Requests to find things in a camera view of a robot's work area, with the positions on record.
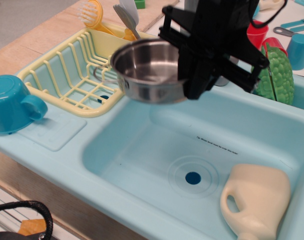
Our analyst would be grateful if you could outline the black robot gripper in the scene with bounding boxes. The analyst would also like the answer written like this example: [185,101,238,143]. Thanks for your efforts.
[159,0,269,100]

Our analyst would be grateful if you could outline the small stainless steel pot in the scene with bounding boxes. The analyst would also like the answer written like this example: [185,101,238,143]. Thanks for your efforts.
[93,38,190,105]

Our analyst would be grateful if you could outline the light blue toy sink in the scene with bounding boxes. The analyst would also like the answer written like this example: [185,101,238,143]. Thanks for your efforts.
[0,76,304,240]

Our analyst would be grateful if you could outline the yellow dish drying rack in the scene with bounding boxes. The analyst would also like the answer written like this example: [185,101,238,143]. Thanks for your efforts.
[17,21,160,118]

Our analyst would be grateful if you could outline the grey toy faucet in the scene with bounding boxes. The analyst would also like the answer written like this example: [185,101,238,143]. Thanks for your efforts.
[184,0,239,87]

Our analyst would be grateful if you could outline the red upright cup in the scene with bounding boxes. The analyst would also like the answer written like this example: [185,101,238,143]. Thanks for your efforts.
[247,24,269,50]

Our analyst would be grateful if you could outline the green toy block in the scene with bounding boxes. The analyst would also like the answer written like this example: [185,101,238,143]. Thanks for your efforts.
[134,0,145,10]

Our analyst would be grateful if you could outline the red cup behind melon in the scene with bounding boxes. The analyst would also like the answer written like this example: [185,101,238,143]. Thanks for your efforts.
[262,37,288,56]

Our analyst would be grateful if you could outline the green toy bitter melon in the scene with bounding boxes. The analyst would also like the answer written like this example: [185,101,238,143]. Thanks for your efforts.
[254,44,294,105]

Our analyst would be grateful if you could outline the grey plastic spoon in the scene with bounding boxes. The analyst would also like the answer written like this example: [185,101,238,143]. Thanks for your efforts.
[113,4,141,40]

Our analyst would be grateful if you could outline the white plastic spoon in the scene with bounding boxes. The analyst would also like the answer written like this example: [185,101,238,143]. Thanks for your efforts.
[119,0,139,25]

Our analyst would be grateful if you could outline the cream toy teapot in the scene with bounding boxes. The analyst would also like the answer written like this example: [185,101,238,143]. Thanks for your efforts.
[258,0,284,11]

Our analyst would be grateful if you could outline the grey measuring spoon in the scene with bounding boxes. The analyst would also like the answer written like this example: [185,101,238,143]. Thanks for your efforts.
[273,26,296,37]

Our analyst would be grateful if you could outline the blue plastic cup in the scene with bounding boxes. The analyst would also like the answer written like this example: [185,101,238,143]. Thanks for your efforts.
[286,34,304,71]

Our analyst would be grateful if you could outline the yellow dish brush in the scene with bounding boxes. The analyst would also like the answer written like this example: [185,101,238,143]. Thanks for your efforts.
[79,0,115,36]

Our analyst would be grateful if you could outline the blue plastic spatula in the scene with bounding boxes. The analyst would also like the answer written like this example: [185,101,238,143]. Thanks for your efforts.
[280,19,304,32]

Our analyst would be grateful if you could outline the cream plastic detergent bottle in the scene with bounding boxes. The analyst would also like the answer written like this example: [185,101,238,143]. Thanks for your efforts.
[220,164,291,240]

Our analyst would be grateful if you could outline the blue plastic mug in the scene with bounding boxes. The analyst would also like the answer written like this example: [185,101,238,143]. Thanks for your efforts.
[0,74,48,134]

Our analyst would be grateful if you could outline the yellow tape piece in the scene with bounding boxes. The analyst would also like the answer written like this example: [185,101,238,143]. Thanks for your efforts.
[18,219,46,236]

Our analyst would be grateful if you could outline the black braided cable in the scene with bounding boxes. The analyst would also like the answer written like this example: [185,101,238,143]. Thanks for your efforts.
[0,200,54,240]

